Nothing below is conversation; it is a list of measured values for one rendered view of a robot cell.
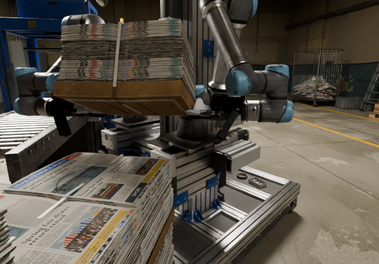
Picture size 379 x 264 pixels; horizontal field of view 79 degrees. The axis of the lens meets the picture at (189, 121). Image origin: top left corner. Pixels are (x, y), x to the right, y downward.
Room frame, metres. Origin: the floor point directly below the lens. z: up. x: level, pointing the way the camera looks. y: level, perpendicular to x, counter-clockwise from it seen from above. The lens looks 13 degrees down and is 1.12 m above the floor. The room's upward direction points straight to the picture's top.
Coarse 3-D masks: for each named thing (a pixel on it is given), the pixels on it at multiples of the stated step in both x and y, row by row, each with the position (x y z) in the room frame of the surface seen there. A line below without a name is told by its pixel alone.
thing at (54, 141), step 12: (72, 120) 1.57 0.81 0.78; (84, 120) 1.87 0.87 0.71; (48, 132) 1.18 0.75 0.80; (72, 132) 1.54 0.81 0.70; (24, 144) 0.97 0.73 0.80; (36, 144) 1.02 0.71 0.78; (48, 144) 1.14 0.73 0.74; (60, 144) 1.30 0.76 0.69; (12, 156) 0.86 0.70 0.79; (24, 156) 0.91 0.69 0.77; (36, 156) 1.00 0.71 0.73; (48, 156) 1.12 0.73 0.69; (12, 168) 0.86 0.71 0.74; (24, 168) 0.89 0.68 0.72; (12, 180) 0.86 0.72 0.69
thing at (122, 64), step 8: (112, 24) 0.72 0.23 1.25; (128, 24) 0.71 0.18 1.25; (112, 32) 0.71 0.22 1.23; (128, 32) 0.70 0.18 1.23; (112, 40) 0.70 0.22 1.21; (120, 40) 0.70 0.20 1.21; (128, 40) 0.70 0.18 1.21; (112, 48) 0.70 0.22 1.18; (120, 48) 0.69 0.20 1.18; (112, 56) 0.69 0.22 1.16; (120, 56) 0.68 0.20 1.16; (112, 64) 0.68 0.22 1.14; (120, 64) 0.68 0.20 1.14; (112, 72) 0.67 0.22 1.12; (120, 72) 0.67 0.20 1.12; (112, 80) 0.66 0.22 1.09; (120, 80) 0.66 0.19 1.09; (120, 104) 0.70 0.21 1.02; (128, 104) 0.69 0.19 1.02; (136, 112) 0.81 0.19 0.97; (144, 112) 0.81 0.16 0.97
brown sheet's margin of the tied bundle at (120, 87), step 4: (104, 84) 0.66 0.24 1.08; (108, 84) 0.65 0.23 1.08; (112, 84) 0.65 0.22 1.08; (116, 84) 0.65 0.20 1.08; (120, 84) 0.65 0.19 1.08; (124, 84) 0.65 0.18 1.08; (104, 88) 0.65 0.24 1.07; (108, 88) 0.65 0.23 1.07; (112, 88) 0.65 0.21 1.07; (116, 88) 0.65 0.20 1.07; (120, 88) 0.65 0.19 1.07; (124, 88) 0.64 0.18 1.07; (104, 92) 0.65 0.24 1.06; (108, 92) 0.65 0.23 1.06; (112, 92) 0.64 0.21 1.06; (116, 92) 0.64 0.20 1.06; (120, 92) 0.64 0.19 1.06; (124, 92) 0.64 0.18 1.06; (104, 96) 0.64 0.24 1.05; (108, 96) 0.64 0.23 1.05; (112, 96) 0.64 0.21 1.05; (116, 96) 0.64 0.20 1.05; (120, 96) 0.64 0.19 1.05
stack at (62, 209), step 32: (64, 160) 0.72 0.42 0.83; (96, 160) 0.72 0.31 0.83; (128, 160) 0.72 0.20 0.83; (160, 160) 0.72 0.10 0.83; (32, 192) 0.52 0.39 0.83; (64, 192) 0.52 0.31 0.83; (96, 192) 0.51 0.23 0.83; (128, 192) 0.51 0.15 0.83; (160, 192) 0.61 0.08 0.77; (32, 224) 0.40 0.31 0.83; (64, 224) 0.40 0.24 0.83; (96, 224) 0.40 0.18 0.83; (128, 224) 0.41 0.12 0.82; (160, 224) 0.60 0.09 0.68; (32, 256) 0.32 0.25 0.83; (64, 256) 0.32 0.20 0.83; (96, 256) 0.32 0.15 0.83; (128, 256) 0.39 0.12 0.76; (160, 256) 0.59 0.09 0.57
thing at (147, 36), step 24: (144, 24) 0.70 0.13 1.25; (168, 24) 0.69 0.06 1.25; (144, 48) 0.68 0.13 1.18; (168, 48) 0.67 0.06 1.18; (144, 72) 0.66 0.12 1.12; (168, 72) 0.65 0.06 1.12; (192, 72) 0.84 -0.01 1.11; (144, 96) 0.63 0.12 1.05; (168, 96) 0.62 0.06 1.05; (192, 96) 0.83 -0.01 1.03
